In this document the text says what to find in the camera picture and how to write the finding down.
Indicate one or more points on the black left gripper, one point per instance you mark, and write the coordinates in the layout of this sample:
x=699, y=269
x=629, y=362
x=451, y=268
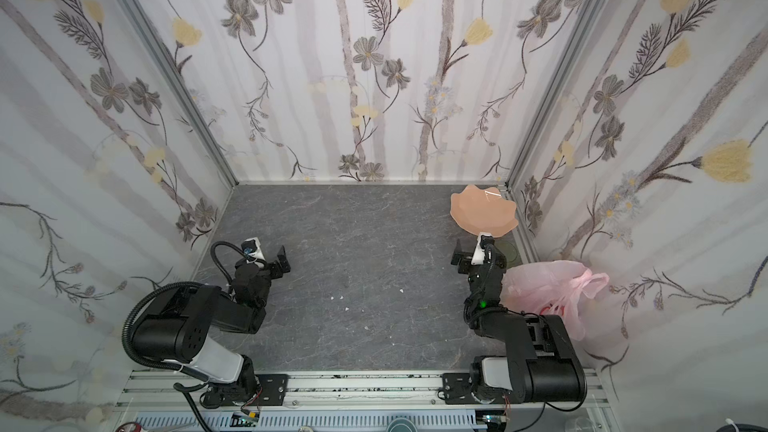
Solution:
x=271, y=267

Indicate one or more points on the pink scalloped bowl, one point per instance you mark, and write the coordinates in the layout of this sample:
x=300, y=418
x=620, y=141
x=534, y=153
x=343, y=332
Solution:
x=483, y=211

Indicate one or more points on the pink plastic bag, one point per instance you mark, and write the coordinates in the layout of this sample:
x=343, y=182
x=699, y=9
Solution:
x=553, y=288

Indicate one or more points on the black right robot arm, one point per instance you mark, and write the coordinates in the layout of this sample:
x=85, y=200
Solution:
x=540, y=364

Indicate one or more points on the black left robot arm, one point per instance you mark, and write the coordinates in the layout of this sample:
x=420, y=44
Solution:
x=170, y=328

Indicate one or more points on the green translucent cup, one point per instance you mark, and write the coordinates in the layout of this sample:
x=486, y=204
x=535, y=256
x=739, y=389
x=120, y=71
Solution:
x=510, y=252

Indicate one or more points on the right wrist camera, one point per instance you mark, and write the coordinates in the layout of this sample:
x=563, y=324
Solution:
x=478, y=255

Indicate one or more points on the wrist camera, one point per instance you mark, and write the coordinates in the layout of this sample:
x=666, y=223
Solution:
x=478, y=255
x=252, y=249

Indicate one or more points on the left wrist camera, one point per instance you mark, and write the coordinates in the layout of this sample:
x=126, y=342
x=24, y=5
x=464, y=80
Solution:
x=252, y=249

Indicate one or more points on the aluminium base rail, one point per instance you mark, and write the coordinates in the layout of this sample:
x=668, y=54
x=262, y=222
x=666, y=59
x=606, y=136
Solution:
x=357, y=401

